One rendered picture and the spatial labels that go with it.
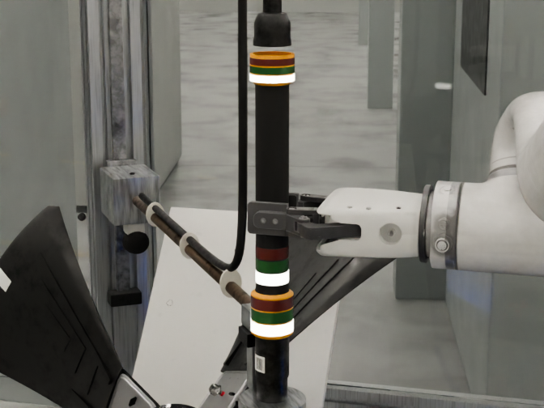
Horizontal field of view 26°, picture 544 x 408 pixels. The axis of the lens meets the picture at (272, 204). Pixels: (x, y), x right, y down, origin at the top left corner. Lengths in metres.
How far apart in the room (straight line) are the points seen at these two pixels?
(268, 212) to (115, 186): 0.61
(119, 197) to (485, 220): 0.76
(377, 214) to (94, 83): 0.80
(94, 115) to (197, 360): 0.45
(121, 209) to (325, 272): 0.50
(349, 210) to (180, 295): 0.55
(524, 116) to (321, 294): 0.37
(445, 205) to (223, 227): 0.59
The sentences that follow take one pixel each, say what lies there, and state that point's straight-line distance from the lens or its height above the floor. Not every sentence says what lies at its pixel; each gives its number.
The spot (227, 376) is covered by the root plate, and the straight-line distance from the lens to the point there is 1.33.
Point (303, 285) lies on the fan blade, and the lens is 1.32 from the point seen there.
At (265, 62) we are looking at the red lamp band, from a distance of 1.12.
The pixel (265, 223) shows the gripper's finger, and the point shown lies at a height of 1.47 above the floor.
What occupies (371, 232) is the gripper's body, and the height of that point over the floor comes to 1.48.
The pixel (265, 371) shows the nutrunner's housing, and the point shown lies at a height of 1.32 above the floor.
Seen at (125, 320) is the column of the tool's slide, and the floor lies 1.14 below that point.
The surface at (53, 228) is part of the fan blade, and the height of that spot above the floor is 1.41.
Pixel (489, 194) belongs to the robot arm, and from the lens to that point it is 1.11.
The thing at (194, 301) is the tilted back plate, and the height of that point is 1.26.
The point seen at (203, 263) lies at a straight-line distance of 1.40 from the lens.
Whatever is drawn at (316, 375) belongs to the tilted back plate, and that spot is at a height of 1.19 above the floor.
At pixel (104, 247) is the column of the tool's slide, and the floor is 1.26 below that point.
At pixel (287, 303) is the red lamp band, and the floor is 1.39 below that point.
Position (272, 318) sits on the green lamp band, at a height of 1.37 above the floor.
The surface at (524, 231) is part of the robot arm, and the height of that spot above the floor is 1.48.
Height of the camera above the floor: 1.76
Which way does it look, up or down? 14 degrees down
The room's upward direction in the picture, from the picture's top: straight up
